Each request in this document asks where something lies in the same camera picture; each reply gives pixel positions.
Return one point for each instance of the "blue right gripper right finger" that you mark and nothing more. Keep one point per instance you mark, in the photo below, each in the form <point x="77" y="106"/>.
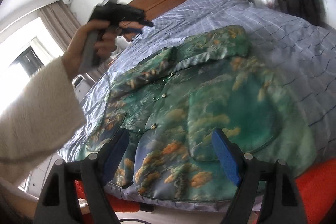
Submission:
<point x="229" y="155"/>

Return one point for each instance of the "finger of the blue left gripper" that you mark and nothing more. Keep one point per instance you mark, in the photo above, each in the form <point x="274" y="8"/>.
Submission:
<point x="131" y="30"/>
<point x="145" y="23"/>

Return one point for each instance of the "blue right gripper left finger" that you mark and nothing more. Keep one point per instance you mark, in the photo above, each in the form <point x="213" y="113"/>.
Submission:
<point x="112" y="153"/>

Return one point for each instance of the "green patterned silk jacket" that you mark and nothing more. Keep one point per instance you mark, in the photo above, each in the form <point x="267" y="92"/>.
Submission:
<point x="171" y="102"/>

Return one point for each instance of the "beige window curtain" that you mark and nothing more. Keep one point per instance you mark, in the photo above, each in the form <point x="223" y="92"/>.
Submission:
<point x="70" y="37"/>

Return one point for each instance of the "red fuzzy trousers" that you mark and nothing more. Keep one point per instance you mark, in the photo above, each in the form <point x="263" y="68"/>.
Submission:
<point x="316" y="187"/>

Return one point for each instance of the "blue plaid duvet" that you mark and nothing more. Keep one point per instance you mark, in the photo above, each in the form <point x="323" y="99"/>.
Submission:
<point x="301" y="55"/>

